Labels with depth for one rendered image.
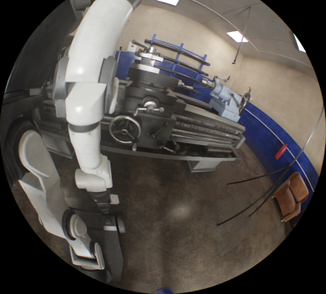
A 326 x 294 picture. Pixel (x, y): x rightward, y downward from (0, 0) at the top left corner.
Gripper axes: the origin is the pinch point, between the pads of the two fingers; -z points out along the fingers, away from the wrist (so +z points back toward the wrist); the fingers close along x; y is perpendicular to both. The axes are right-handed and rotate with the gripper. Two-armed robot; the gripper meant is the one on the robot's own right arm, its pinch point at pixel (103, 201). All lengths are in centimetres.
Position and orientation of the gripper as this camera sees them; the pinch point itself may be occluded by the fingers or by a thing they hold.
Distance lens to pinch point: 58.2
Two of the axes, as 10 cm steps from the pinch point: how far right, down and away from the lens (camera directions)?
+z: 3.1, -8.3, -4.7
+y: -8.6, -0.3, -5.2
